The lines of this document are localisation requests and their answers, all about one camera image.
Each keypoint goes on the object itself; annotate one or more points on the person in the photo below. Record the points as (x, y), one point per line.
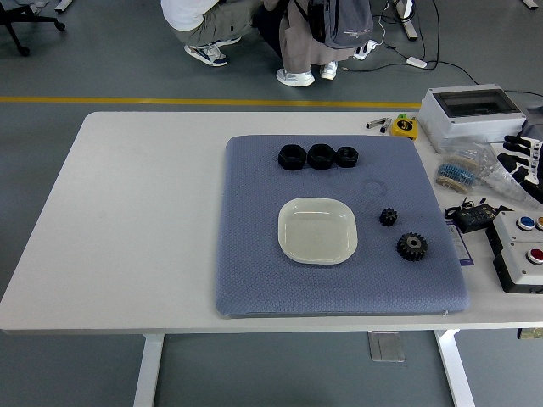
(208, 25)
(297, 46)

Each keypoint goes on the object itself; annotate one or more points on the black office chair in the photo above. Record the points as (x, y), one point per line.
(17, 21)

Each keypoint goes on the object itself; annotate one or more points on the large black hex nut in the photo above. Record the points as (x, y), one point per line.
(291, 157)
(321, 156)

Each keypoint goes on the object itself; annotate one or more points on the blue-grey quilted mat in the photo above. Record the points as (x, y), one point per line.
(263, 280)

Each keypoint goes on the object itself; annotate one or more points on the yellow tape measure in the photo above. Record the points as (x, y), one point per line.
(404, 126)

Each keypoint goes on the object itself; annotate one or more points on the metal floor plate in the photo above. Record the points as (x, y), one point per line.
(386, 347)

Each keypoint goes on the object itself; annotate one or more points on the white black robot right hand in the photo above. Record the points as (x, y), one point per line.
(528, 171)

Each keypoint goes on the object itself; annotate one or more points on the small black gear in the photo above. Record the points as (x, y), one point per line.
(388, 217)

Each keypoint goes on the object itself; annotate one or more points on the white desk leg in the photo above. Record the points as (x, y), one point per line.
(408, 21)

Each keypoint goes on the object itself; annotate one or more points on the grey electrical enclosure box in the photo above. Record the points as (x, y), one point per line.
(462, 127)

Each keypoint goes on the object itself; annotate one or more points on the grey backpack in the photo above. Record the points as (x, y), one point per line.
(343, 23)

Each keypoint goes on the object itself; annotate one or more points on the white square dish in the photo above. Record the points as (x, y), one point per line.
(318, 231)

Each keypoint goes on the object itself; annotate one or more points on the white power strip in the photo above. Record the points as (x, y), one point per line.
(365, 50)

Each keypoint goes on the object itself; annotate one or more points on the small black hex nut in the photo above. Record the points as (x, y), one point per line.
(347, 157)

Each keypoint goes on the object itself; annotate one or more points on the grey plastic case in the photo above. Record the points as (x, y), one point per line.
(533, 114)

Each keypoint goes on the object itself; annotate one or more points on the white table leg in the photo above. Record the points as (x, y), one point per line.
(456, 369)
(148, 369)

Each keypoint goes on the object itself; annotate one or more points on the large black gear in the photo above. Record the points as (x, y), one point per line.
(412, 247)

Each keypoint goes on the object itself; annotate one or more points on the grey red button box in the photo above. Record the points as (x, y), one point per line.
(524, 271)

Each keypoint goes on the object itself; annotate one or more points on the black power adapter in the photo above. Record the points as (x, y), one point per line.
(475, 218)

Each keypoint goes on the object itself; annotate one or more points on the grey blue-yellow button box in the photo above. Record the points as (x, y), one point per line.
(515, 231)

